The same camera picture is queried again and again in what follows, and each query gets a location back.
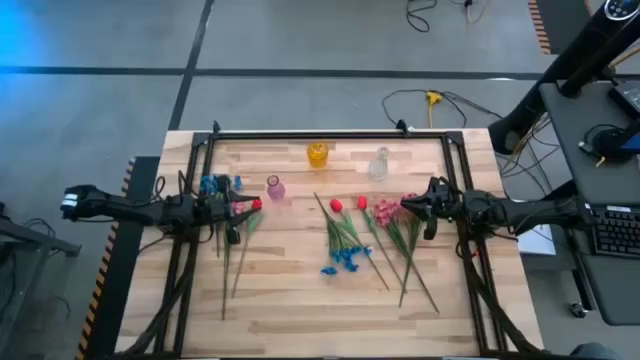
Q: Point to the pink glass vase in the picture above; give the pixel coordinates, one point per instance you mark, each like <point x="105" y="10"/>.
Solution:
<point x="275" y="191"/>

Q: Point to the grey metal stand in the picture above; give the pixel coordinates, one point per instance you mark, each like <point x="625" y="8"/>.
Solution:
<point x="30" y="237"/>

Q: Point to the black hazard-striped floor plate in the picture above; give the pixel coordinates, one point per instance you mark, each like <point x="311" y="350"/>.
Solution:
<point x="117" y="260"/>
<point x="560" y="25"/>

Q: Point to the clear glass vase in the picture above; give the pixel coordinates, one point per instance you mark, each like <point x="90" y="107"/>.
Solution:
<point x="378" y="170"/>

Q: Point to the grey side desk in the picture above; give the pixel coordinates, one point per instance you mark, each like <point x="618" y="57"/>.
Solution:
<point x="570" y="165"/>

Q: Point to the yellow power plug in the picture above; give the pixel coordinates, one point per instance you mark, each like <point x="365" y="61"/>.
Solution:
<point x="434" y="97"/>

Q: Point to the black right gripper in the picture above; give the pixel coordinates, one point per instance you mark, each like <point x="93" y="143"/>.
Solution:
<point x="442" y="202"/>

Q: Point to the white paper sheet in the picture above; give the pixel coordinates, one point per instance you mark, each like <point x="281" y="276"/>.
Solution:
<point x="537" y="242"/>

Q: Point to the yellow glass vase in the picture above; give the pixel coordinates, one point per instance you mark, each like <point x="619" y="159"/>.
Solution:
<point x="317" y="156"/>

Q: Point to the black tower stand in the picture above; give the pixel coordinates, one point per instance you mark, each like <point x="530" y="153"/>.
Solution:
<point x="575" y="55"/>

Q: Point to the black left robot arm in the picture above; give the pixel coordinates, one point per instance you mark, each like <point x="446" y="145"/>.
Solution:
<point x="125" y="210"/>

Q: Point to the black aluminium table frame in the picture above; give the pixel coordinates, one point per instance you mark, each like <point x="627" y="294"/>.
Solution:
<point x="325" y="135"/>

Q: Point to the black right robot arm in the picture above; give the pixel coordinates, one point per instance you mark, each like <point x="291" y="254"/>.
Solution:
<point x="525" y="212"/>

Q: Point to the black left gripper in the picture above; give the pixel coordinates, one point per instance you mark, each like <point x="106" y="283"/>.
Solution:
<point x="215" y="210"/>

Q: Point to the black round desk device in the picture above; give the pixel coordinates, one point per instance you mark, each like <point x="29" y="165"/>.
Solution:
<point x="612" y="142"/>

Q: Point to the black keyboard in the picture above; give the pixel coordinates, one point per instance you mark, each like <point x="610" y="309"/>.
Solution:
<point x="617" y="232"/>

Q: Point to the black caster wheel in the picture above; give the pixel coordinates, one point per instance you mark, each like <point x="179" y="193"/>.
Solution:
<point x="579" y="310"/>

